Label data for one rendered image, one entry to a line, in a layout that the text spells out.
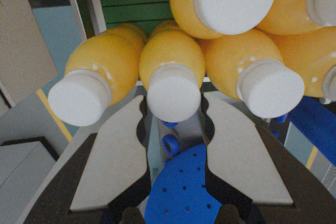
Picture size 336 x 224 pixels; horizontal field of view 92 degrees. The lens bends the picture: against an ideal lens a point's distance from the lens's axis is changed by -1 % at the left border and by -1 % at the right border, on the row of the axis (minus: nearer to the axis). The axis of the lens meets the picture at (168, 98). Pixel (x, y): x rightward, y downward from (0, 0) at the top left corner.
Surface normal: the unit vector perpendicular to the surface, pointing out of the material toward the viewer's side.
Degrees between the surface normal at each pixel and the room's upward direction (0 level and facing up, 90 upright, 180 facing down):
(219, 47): 80
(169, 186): 90
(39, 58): 90
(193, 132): 0
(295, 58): 74
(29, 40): 90
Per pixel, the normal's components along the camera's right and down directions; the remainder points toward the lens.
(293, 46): -0.84, -0.34
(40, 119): 0.00, 0.51
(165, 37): -0.20, -0.73
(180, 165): -0.06, -0.86
